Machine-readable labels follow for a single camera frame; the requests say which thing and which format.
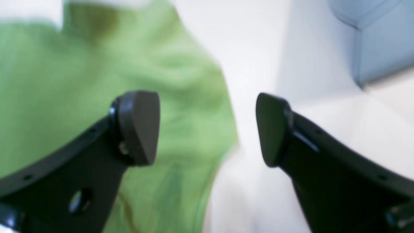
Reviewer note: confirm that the green T-shirt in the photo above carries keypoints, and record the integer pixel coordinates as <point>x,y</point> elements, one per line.
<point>55,82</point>

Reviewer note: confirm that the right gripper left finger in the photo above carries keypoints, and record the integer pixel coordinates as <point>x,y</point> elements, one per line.
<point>73,189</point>

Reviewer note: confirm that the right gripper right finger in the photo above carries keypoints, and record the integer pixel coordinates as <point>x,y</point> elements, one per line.
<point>339,190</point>

